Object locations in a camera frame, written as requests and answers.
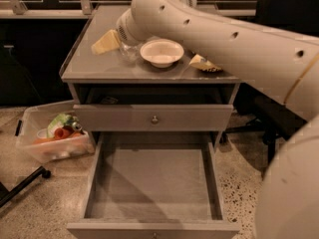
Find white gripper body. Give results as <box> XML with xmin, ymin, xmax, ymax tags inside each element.
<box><xmin>116</xmin><ymin>9</ymin><xmax>144</xmax><ymax>46</ymax></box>

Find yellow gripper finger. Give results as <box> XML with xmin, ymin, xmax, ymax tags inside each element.
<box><xmin>91</xmin><ymin>29</ymin><xmax>121</xmax><ymax>55</ymax></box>

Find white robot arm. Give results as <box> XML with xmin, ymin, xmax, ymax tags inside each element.
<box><xmin>92</xmin><ymin>0</ymin><xmax>319</xmax><ymax>239</ymax></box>

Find grey drawer cabinet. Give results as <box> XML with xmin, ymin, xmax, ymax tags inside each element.
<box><xmin>62</xmin><ymin>5</ymin><xmax>240</xmax><ymax>145</ymax></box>

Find closed grey drawer with knob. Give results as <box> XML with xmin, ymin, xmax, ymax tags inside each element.
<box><xmin>74</xmin><ymin>105</ymin><xmax>232</xmax><ymax>131</ymax></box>

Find open grey lower drawer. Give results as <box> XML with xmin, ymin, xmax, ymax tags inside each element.
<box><xmin>67</xmin><ymin>132</ymin><xmax>239</xmax><ymax>239</ymax></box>

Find white bowl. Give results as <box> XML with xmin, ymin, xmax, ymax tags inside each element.
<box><xmin>140</xmin><ymin>39</ymin><xmax>184</xmax><ymax>68</ymax></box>

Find yellow chip bag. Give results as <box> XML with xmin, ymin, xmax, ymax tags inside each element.
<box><xmin>189</xmin><ymin>55</ymin><xmax>221</xmax><ymax>72</ymax></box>

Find green white bag in bin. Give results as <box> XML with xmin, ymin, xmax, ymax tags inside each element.
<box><xmin>47</xmin><ymin>114</ymin><xmax>79</xmax><ymax>137</ymax></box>

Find orange red items in bin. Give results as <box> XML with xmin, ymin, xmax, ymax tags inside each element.
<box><xmin>33</xmin><ymin>126</ymin><xmax>83</xmax><ymax>144</ymax></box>

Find clear plastic storage bin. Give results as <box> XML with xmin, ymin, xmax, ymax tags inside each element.
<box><xmin>16</xmin><ymin>101</ymin><xmax>95</xmax><ymax>163</ymax></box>

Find black office chair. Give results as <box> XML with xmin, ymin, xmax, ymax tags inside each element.
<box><xmin>227</xmin><ymin>0</ymin><xmax>319</xmax><ymax>162</ymax></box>

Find black chair leg with caster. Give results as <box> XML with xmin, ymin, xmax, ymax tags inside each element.
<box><xmin>0</xmin><ymin>166</ymin><xmax>51</xmax><ymax>208</ymax></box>

